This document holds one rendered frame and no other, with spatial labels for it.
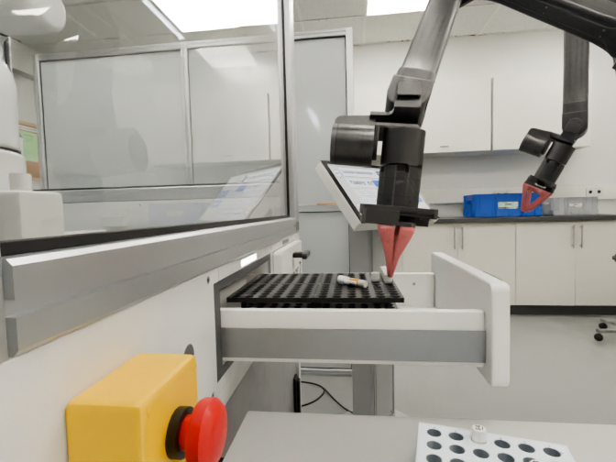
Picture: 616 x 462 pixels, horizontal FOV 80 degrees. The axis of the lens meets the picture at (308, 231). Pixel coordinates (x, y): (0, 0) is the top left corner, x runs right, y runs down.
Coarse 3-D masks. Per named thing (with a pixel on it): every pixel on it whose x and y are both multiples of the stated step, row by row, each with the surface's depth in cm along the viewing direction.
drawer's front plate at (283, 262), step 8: (296, 240) 99; (280, 248) 79; (288, 248) 80; (296, 248) 92; (280, 256) 72; (288, 256) 80; (280, 264) 72; (288, 264) 79; (296, 264) 91; (280, 272) 72; (288, 272) 79; (296, 272) 91
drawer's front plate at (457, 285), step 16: (432, 256) 65; (448, 256) 60; (448, 272) 55; (464, 272) 47; (480, 272) 44; (448, 288) 55; (464, 288) 47; (480, 288) 41; (496, 288) 38; (448, 304) 55; (464, 304) 47; (480, 304) 41; (496, 304) 38; (496, 320) 38; (496, 336) 38; (496, 352) 38; (480, 368) 42; (496, 368) 38; (496, 384) 38
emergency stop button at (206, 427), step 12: (204, 408) 22; (216, 408) 22; (192, 420) 21; (204, 420) 21; (216, 420) 22; (180, 432) 22; (192, 432) 21; (204, 432) 21; (216, 432) 22; (180, 444) 21; (192, 444) 20; (204, 444) 21; (216, 444) 21; (192, 456) 20; (204, 456) 21; (216, 456) 22
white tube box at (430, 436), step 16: (432, 432) 35; (448, 432) 34; (464, 432) 34; (416, 448) 32; (432, 448) 33; (448, 448) 32; (464, 448) 32; (480, 448) 32; (496, 448) 32; (512, 448) 32; (528, 448) 32; (544, 448) 32; (560, 448) 32
